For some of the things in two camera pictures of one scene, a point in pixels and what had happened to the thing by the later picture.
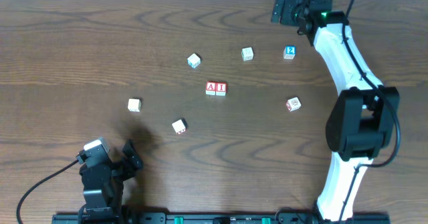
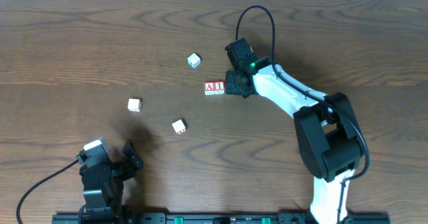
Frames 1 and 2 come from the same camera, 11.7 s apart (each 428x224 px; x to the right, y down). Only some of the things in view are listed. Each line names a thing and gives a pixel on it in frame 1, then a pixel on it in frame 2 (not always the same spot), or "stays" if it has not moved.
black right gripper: x=291 y=13 to x=231 y=84
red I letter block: x=221 y=89 stays
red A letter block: x=210 y=87 stays
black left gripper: x=118 y=170 stays
